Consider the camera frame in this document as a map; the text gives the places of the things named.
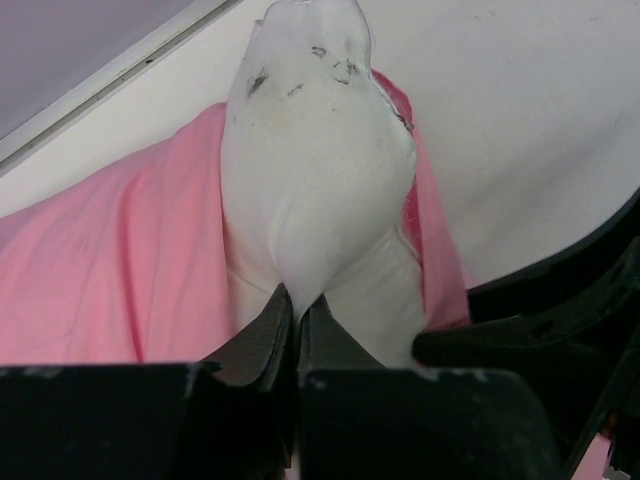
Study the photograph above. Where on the aluminium back rail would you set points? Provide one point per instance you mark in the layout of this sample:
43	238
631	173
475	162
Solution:
59	58

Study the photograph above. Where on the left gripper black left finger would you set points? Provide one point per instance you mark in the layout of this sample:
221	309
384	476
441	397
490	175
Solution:
227	416

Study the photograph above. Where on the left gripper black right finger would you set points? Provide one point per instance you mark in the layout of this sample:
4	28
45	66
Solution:
361	420

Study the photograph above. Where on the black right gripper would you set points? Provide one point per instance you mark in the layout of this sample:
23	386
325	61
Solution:
569	326

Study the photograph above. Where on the pink floral pillowcase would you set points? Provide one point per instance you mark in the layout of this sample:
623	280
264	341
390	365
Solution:
129	265

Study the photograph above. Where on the white pillow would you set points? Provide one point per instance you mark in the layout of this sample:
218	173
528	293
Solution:
317	162

